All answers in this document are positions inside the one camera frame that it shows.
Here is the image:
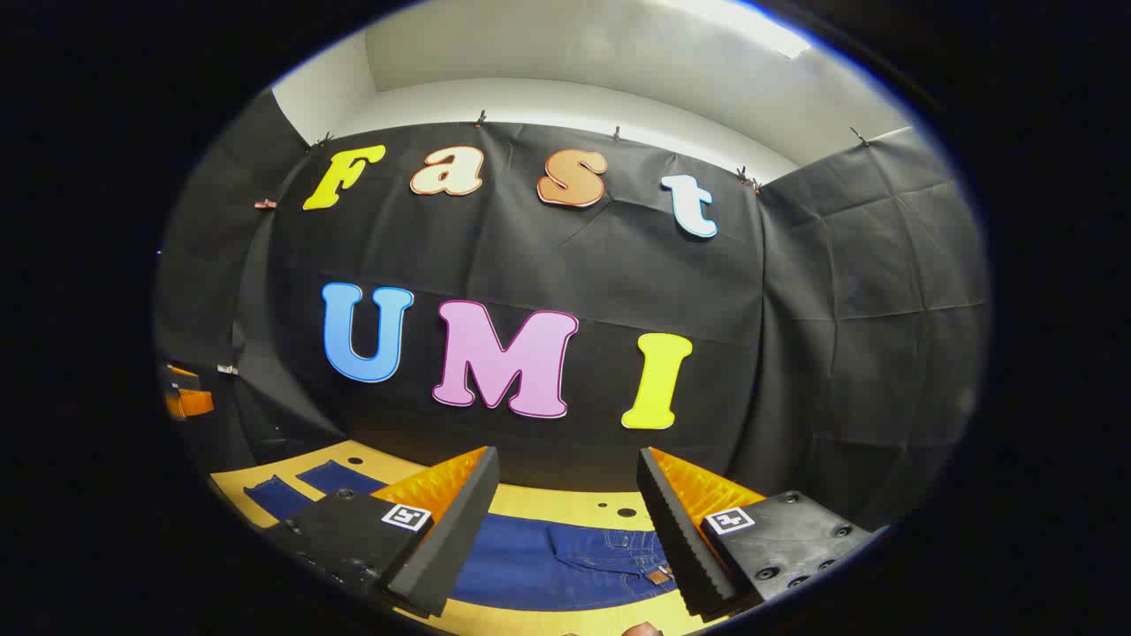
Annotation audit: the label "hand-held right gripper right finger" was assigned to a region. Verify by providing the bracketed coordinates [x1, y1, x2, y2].
[636, 446, 880, 619]

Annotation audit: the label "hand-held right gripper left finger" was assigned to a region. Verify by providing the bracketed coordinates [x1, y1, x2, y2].
[261, 444, 501, 619]

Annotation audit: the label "blue denim jeans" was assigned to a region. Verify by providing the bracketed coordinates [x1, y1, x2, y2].
[243, 459, 681, 612]

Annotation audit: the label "black backdrop cloth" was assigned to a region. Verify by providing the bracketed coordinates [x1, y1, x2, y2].
[155, 88, 991, 531]

